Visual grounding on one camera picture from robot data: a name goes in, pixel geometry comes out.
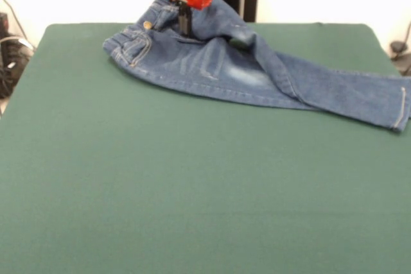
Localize black stand base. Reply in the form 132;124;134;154
0;12;35;99
389;40;411;76

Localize thin grey cable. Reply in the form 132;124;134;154
0;0;27;40

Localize blue denim jeans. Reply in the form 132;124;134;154
102;0;411;133

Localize dark green table cloth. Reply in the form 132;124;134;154
0;22;411;274

